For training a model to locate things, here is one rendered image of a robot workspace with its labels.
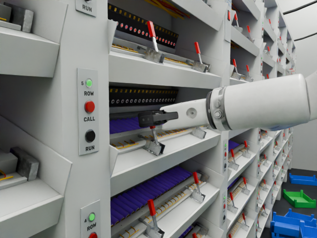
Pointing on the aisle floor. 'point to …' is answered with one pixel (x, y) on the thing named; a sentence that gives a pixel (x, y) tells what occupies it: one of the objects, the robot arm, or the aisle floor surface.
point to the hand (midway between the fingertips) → (149, 119)
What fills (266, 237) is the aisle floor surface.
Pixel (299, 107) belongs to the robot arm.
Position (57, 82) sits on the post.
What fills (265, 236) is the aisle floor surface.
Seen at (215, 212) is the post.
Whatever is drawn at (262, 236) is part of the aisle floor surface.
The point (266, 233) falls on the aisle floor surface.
